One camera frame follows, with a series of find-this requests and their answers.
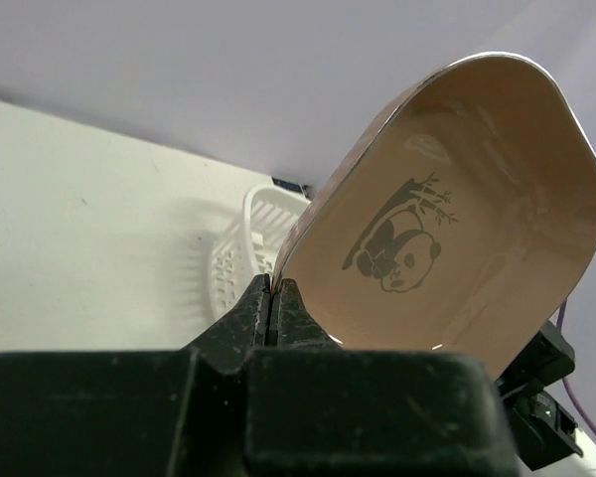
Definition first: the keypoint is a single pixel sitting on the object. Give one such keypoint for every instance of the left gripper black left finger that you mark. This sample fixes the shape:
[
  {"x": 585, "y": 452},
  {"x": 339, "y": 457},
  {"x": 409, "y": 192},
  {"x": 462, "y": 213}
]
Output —
[{"x": 226, "y": 344}]

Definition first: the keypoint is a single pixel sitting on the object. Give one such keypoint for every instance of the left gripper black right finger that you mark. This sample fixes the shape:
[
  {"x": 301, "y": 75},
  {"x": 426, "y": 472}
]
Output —
[{"x": 291, "y": 325}]

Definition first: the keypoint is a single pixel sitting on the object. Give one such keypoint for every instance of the brown square panda plate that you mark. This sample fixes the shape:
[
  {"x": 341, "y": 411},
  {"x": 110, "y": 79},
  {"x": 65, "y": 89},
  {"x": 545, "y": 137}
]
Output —
[{"x": 459, "y": 221}]

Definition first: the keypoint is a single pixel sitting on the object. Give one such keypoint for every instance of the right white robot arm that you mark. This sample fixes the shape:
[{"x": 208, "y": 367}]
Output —
[{"x": 548, "y": 438}]

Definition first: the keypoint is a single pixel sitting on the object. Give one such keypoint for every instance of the white plastic dish bin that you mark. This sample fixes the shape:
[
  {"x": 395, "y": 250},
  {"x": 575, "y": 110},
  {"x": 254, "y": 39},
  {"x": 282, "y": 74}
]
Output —
[{"x": 250, "y": 244}]

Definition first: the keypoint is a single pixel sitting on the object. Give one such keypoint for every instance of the blue label right corner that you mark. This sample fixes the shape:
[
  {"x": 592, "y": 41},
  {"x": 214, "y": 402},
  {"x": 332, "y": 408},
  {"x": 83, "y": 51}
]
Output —
[{"x": 303, "y": 190}]

